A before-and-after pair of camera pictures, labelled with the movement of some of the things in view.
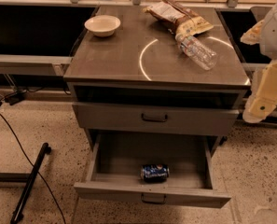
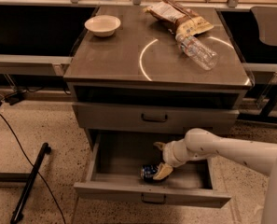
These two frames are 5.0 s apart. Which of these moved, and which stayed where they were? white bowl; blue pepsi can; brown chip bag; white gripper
Moved: white gripper
Stayed: blue pepsi can; white bowl; brown chip bag
